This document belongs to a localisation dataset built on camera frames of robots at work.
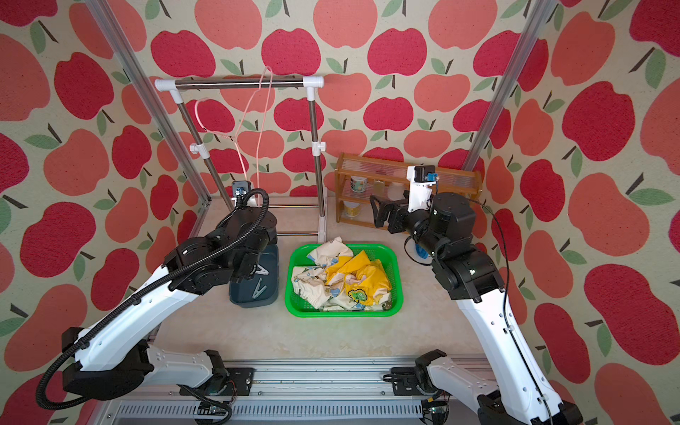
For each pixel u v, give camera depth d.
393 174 0.93
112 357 0.39
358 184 1.00
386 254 0.93
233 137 1.03
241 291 0.88
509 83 0.82
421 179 0.48
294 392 0.75
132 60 0.79
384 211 0.52
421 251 0.99
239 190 0.49
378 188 0.96
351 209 1.08
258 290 0.91
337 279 0.88
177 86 0.66
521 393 0.36
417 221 0.50
